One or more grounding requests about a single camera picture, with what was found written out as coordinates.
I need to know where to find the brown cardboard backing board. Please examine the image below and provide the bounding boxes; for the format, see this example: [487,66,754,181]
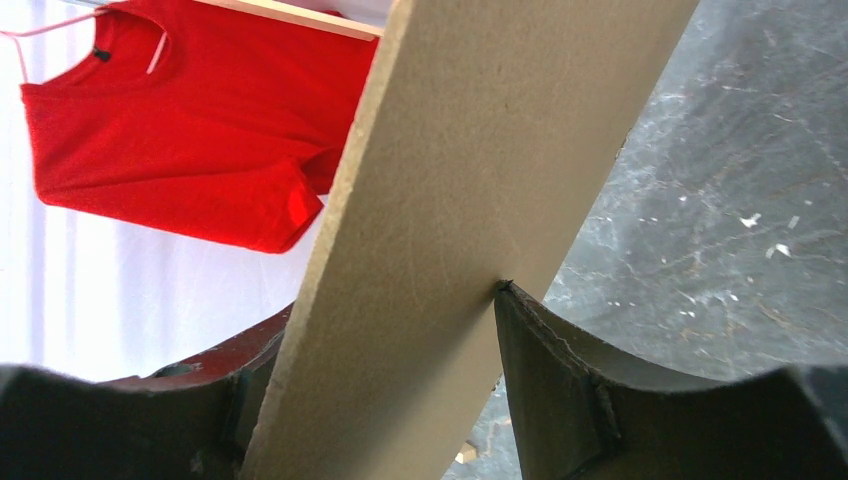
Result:
[241,1,696,479]

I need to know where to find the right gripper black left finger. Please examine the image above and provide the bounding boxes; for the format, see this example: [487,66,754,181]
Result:
[1,308,291,479]

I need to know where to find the red cloth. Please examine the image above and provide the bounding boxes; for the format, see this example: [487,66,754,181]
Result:
[21,1,378,254]

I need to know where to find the wooden rack frame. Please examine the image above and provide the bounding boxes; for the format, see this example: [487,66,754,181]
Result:
[199,0,384,40]

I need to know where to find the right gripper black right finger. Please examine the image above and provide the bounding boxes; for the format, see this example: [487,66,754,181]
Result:
[494,281,847,479]

